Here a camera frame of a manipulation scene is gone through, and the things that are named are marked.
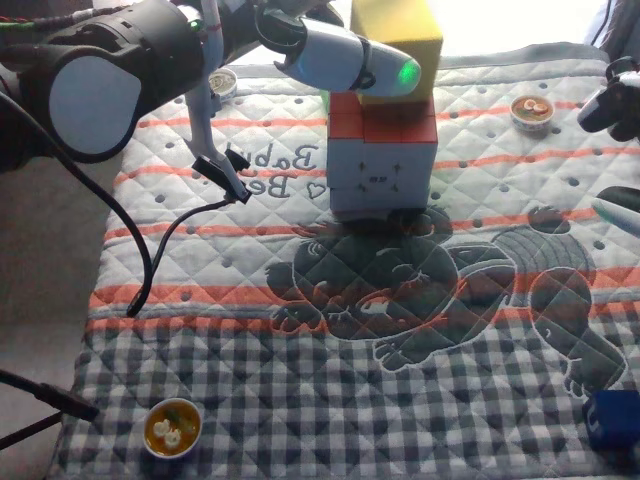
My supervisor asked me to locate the yellow block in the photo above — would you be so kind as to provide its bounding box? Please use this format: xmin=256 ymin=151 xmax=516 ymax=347
xmin=349 ymin=0 xmax=445 ymax=107

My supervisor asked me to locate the thick black cable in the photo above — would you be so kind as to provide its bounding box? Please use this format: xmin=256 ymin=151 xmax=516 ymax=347
xmin=0 ymin=89 xmax=154 ymax=301

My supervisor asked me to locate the Rubik's cube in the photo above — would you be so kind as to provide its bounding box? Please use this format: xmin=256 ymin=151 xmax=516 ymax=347
xmin=325 ymin=89 xmax=440 ymax=221

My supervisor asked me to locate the blue block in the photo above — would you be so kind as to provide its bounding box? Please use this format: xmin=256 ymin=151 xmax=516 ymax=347
xmin=582 ymin=388 xmax=640 ymax=451

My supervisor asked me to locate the toy bowl of orange soup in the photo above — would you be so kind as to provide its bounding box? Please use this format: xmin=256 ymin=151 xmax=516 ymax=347
xmin=143 ymin=398 xmax=204 ymax=459

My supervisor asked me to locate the grey quilt with printed bear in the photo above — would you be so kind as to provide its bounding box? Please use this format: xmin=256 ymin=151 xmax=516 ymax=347
xmin=52 ymin=42 xmax=640 ymax=480

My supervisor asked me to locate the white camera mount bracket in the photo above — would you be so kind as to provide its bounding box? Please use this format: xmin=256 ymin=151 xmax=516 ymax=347
xmin=184 ymin=0 xmax=236 ymax=166

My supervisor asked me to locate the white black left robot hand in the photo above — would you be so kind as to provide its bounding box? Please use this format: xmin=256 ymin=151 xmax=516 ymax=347
xmin=254 ymin=0 xmax=422 ymax=96

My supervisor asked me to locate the toy bowl with white spoon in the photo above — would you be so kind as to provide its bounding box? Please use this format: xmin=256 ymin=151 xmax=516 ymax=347
xmin=207 ymin=68 xmax=239 ymax=104

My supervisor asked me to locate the toy ramen bowl with egg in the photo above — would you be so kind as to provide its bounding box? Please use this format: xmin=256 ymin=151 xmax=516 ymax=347
xmin=509 ymin=94 xmax=555 ymax=134

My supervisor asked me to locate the thin black camera cable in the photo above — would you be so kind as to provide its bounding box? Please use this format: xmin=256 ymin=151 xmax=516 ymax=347
xmin=127 ymin=197 xmax=239 ymax=319

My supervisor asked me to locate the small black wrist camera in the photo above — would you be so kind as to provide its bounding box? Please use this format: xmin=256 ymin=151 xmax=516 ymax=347
xmin=192 ymin=148 xmax=251 ymax=204

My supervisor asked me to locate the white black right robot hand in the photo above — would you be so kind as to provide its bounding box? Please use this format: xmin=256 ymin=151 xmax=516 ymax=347
xmin=577 ymin=56 xmax=640 ymax=232

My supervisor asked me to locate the person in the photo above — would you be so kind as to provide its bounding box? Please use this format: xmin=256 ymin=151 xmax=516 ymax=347
xmin=584 ymin=0 xmax=640 ymax=61

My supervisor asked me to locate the black cable with plug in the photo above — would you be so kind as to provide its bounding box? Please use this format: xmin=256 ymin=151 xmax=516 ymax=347
xmin=0 ymin=369 xmax=100 ymax=421

